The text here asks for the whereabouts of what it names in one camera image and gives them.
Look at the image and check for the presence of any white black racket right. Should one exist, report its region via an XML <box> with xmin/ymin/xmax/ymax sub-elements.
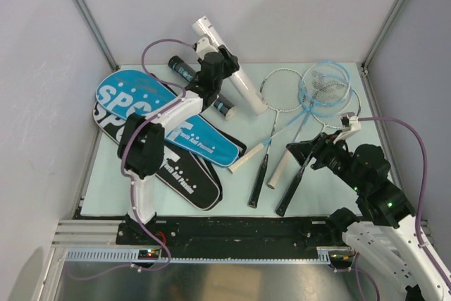
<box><xmin>276</xmin><ymin>82</ymin><xmax>361</xmax><ymax>217</ymax></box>

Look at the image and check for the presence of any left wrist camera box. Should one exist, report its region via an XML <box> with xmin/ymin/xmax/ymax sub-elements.
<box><xmin>193</xmin><ymin>36</ymin><xmax>216</xmax><ymax>60</ymax></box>

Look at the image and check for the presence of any right aluminium frame post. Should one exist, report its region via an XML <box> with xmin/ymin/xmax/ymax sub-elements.
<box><xmin>361</xmin><ymin>0</ymin><xmax>409</xmax><ymax>75</ymax></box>

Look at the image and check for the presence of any white racket left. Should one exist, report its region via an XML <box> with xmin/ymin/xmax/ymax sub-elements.
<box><xmin>228</xmin><ymin>68</ymin><xmax>303</xmax><ymax>173</ymax></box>

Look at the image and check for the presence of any grey cable duct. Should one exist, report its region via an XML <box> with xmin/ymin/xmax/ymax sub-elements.
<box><xmin>66</xmin><ymin>247</ymin><xmax>330</xmax><ymax>264</ymax></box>

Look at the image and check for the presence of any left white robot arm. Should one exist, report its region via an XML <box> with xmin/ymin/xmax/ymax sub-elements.
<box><xmin>118</xmin><ymin>42</ymin><xmax>240</xmax><ymax>244</ymax></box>

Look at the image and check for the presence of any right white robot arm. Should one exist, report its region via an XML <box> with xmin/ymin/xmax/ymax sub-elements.
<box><xmin>286</xmin><ymin>133</ymin><xmax>450</xmax><ymax>300</ymax></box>

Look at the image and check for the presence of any black racket bag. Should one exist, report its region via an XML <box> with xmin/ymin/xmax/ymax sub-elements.
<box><xmin>93</xmin><ymin>102</ymin><xmax>247</xmax><ymax>210</ymax></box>

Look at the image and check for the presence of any aluminium frame post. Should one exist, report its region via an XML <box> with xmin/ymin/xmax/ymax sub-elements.
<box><xmin>72</xmin><ymin>0</ymin><xmax>119</xmax><ymax>70</ymax></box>
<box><xmin>361</xmin><ymin>0</ymin><xmax>409</xmax><ymax>75</ymax></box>

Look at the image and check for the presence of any white shuttlecock tube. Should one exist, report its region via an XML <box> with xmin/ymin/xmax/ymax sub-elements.
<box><xmin>192</xmin><ymin>16</ymin><xmax>268</xmax><ymax>115</ymax></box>

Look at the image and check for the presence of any black shuttlecock tube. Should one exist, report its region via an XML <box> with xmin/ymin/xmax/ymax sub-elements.
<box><xmin>168</xmin><ymin>55</ymin><xmax>237</xmax><ymax>121</ymax></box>

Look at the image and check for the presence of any blue white racket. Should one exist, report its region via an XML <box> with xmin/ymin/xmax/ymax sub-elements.
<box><xmin>266</xmin><ymin>75</ymin><xmax>353</xmax><ymax>189</ymax></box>

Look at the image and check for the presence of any light blue racket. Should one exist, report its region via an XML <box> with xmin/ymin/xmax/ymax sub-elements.
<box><xmin>230</xmin><ymin>61</ymin><xmax>354</xmax><ymax>208</ymax></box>

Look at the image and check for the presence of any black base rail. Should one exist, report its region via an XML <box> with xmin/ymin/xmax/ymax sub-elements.
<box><xmin>116</xmin><ymin>210</ymin><xmax>360</xmax><ymax>255</ymax></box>

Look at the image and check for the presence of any left aluminium frame post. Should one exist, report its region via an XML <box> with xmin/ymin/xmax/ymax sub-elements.
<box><xmin>72</xmin><ymin>0</ymin><xmax>119</xmax><ymax>70</ymax></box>

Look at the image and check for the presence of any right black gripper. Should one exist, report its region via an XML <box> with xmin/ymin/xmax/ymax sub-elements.
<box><xmin>285</xmin><ymin>129</ymin><xmax>364</xmax><ymax>192</ymax></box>

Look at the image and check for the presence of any blue racket bag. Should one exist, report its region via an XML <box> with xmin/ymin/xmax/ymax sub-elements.
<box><xmin>96</xmin><ymin>70</ymin><xmax>240</xmax><ymax>167</ymax></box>

